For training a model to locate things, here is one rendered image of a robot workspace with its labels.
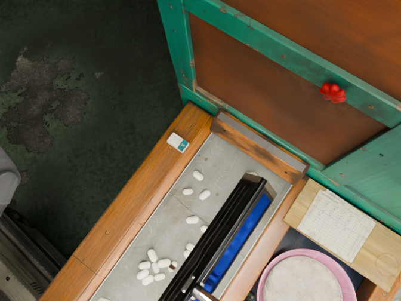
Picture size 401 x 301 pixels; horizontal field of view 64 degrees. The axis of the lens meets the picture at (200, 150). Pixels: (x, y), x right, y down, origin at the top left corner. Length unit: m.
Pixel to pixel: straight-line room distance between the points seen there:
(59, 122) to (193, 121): 1.17
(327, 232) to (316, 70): 0.55
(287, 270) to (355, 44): 0.69
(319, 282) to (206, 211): 0.38
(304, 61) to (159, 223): 0.65
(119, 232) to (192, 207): 0.23
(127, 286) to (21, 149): 1.29
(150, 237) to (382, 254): 0.66
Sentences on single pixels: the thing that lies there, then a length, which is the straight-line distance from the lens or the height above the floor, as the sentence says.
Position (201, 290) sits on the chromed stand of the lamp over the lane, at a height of 1.12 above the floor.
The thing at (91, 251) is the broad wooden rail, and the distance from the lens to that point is 1.02.
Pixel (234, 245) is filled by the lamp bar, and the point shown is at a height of 1.08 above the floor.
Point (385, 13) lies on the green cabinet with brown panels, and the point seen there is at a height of 1.40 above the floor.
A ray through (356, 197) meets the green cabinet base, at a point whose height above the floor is 0.83.
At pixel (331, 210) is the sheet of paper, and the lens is 1.00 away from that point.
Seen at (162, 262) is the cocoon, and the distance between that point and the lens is 0.98.
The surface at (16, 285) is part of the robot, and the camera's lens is 1.46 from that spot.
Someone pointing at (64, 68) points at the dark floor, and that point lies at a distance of 2.18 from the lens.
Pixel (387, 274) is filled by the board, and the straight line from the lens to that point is 1.06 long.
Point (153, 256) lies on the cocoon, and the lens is 0.98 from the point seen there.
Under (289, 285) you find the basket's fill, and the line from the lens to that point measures 1.02.
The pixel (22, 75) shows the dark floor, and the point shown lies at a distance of 2.28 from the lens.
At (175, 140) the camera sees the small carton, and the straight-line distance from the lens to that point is 0.99.
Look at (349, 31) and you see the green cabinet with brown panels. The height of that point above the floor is 1.35.
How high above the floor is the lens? 1.72
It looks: 75 degrees down
